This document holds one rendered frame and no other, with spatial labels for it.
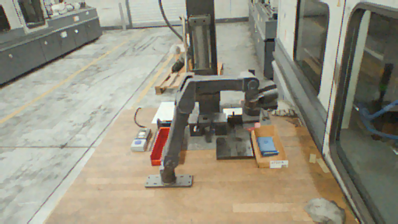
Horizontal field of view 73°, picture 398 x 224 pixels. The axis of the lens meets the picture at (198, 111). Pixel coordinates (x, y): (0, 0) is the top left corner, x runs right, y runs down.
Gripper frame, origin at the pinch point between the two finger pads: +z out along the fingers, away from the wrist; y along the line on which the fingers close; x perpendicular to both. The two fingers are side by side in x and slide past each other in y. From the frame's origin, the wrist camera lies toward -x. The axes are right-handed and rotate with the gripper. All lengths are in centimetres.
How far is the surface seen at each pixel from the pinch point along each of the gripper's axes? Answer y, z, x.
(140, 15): 797, 556, 255
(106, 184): -22, 6, 64
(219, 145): -3.9, 16.1, 13.8
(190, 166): -15.1, 11.1, 28.3
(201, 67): 26.9, -7.7, 18.6
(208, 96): 17.9, 4.6, 16.8
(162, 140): 5.0, 22.3, 43.6
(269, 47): 238, 209, -82
